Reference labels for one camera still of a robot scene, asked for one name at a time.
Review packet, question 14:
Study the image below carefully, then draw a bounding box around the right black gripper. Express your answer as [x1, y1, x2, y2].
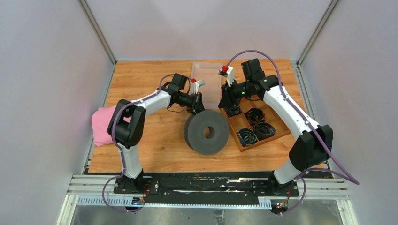
[218, 79, 252, 109]

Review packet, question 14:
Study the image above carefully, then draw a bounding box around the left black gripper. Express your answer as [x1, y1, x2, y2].
[178, 92, 209, 119]

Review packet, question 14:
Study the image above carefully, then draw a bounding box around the dark grey perforated spool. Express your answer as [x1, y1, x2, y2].
[183, 110, 230, 155]

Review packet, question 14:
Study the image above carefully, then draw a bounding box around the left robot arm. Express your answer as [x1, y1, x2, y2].
[107, 73, 205, 194]

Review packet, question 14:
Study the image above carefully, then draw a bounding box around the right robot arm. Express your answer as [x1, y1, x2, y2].
[218, 59, 333, 195]

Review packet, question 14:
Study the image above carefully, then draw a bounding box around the translucent plastic tray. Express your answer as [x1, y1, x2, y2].
[191, 62, 222, 110]

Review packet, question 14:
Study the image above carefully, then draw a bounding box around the wooden compartment tray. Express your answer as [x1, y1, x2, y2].
[220, 95, 291, 152]

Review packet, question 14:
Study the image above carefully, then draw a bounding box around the pink cloth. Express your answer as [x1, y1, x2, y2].
[91, 105, 116, 147]

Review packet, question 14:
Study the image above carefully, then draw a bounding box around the coiled cable blue green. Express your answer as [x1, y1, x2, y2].
[224, 106, 242, 118]

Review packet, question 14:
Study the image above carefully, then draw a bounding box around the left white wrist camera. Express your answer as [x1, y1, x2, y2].
[189, 78, 206, 95]

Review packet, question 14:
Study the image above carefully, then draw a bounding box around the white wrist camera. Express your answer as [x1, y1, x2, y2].
[189, 78, 206, 95]
[218, 65, 235, 87]

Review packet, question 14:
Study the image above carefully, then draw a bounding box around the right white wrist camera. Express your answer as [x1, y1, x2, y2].
[218, 65, 235, 87]

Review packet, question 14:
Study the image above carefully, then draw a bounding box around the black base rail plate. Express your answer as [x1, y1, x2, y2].
[113, 171, 299, 205]

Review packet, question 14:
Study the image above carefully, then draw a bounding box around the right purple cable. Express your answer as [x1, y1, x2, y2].
[222, 50, 360, 215]

